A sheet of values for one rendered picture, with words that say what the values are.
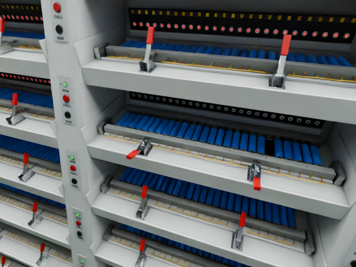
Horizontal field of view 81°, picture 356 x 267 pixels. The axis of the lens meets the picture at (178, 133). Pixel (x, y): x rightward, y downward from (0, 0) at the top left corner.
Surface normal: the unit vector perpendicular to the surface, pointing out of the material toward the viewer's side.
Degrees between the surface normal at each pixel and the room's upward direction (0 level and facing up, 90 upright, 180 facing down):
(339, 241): 90
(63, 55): 90
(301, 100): 109
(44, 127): 19
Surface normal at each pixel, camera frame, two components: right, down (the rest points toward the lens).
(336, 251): -0.30, 0.31
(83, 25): 0.95, 0.18
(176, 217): -0.01, -0.78
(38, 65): -0.32, 0.59
